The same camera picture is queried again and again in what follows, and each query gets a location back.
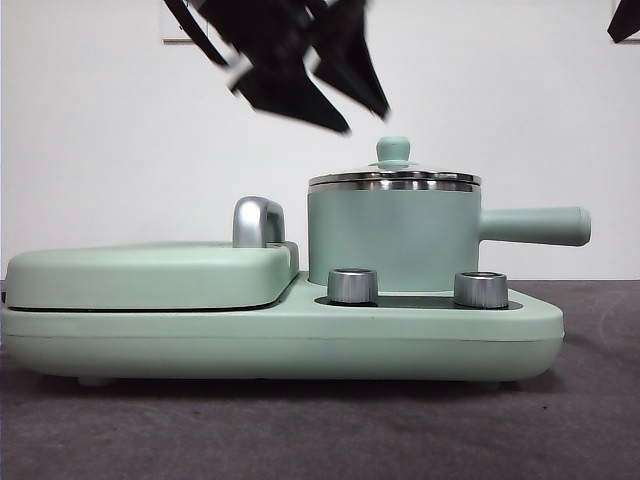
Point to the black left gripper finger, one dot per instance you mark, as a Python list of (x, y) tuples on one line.
[(290, 95), (350, 65)]

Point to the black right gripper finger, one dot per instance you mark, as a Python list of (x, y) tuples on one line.
[(625, 20)]

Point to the glass pot lid green knob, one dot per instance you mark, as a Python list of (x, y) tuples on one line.
[(392, 150)]

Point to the silver control knob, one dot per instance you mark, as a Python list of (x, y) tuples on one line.
[(481, 290), (352, 287)]

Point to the black glossy control panel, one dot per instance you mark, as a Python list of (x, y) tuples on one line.
[(415, 301)]

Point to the mint green breakfast machine base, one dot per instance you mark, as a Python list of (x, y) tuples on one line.
[(300, 340)]

